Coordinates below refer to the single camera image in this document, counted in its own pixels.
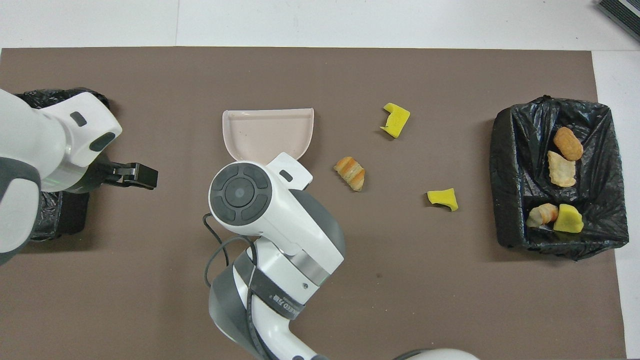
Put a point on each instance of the dark grey ribbed device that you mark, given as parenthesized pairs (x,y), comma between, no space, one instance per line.
(622,15)

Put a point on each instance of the striped toy croissant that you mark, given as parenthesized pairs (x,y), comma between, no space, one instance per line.
(351,174)

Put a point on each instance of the notched yellow sponge piece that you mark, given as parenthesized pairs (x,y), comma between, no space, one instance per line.
(397,121)

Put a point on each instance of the beige plastic dustpan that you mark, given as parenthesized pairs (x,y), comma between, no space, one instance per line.
(267,132)

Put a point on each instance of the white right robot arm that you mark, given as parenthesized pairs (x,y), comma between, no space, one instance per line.
(240,192)

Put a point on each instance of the small yellow sponge piece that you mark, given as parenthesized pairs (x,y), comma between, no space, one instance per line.
(443,198)

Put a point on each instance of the brown table mat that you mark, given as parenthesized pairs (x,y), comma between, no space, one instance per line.
(400,300)

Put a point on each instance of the black bag lined bin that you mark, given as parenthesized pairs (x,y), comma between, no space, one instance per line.
(70,215)
(600,175)

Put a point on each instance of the pale toy dumpling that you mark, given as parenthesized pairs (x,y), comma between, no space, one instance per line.
(542,215)

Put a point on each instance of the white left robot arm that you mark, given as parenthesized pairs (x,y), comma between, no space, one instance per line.
(30,140)

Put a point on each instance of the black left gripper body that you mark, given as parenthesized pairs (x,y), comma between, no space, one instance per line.
(100,177)

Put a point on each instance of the brown fried nugget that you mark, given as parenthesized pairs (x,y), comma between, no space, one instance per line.
(568,143)

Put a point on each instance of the pale bread chunk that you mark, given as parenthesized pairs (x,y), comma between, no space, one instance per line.
(562,170)

